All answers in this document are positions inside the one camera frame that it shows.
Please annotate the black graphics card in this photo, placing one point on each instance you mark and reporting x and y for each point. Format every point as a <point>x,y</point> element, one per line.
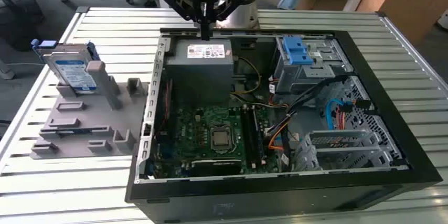
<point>215,167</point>

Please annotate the green motherboard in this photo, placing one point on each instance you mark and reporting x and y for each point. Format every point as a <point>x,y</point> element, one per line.
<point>191,132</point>

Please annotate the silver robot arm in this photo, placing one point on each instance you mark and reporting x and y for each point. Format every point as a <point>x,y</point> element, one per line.
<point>242,14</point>

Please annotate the blue drive latch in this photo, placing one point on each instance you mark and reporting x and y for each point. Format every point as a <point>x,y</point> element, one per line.
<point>295,51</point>

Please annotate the grey metal foot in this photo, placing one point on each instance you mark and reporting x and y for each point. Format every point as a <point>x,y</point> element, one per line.
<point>7,73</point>

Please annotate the grey power supply unit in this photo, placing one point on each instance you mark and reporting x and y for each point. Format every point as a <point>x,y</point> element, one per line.
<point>199,82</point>

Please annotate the hard disk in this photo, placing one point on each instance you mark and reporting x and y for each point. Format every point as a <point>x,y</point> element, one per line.
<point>75,72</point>

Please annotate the blue RAM stick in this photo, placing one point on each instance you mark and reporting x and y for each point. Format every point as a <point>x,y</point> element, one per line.
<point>75,130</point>

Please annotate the silver CPU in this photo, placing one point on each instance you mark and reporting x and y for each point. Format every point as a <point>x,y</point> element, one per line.
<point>222,138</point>

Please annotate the grey metal disk bay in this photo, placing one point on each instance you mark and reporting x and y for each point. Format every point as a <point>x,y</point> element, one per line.
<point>350,151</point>

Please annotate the CPU socket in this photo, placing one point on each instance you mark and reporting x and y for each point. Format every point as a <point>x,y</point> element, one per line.
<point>221,151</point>

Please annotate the grey optical drive cage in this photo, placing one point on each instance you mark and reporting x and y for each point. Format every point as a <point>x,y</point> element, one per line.
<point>315,73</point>

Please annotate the black PC case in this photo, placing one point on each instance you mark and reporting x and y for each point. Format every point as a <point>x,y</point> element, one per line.
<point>245,197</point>

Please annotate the grey parts rack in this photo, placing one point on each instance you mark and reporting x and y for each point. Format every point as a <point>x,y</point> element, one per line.
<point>91,119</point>

